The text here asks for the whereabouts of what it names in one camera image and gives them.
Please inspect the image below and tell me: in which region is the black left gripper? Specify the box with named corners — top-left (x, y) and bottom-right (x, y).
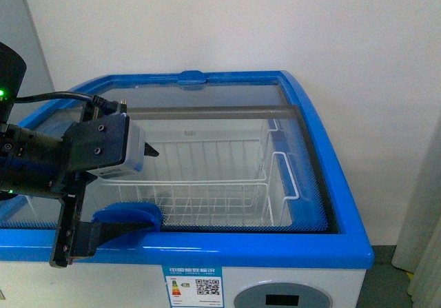
top-left (50, 102), bottom-right (159, 268)

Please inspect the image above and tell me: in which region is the sliding glass lid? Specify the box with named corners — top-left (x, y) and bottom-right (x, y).
top-left (0, 105), bottom-right (340, 235)
top-left (68, 80), bottom-right (290, 111)

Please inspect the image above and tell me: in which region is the blue energy label sticker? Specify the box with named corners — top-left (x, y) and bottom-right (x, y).
top-left (163, 265), bottom-right (225, 307)

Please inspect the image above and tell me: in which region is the white blue chest freezer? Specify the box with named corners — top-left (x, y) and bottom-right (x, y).
top-left (1, 71), bottom-right (373, 307)

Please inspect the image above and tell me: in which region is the round grey control panel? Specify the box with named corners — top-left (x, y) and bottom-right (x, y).
top-left (234, 283), bottom-right (332, 307)

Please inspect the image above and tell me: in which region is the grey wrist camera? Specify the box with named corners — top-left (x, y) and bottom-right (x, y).
top-left (83, 113), bottom-right (145, 179)

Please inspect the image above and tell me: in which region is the black camera cable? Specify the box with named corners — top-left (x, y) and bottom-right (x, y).
top-left (13, 92), bottom-right (118, 111)

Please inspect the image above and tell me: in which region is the white wire freezer basket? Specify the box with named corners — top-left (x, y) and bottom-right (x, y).
top-left (94, 119), bottom-right (299, 228)

